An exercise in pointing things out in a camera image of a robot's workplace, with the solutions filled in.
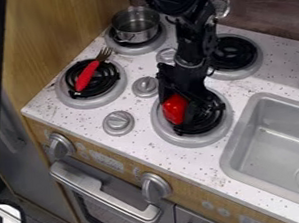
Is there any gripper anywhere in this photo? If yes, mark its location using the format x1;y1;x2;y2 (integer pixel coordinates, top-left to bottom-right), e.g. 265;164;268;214
152;56;217;130

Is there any red toy pepper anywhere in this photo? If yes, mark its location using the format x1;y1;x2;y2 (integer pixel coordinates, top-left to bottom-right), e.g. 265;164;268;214
160;91;193;127

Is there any toy stove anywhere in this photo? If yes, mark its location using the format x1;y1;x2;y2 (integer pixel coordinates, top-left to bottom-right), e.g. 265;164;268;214
46;6;274;163

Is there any silver pot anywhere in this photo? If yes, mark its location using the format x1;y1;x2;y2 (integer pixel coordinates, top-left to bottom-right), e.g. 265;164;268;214
108;4;165;48

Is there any toy sink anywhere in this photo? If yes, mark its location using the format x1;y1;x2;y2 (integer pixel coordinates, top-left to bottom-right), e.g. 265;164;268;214
212;88;299;223

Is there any red handled fork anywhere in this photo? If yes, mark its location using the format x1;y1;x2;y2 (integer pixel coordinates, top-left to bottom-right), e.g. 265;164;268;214
69;45;119;94

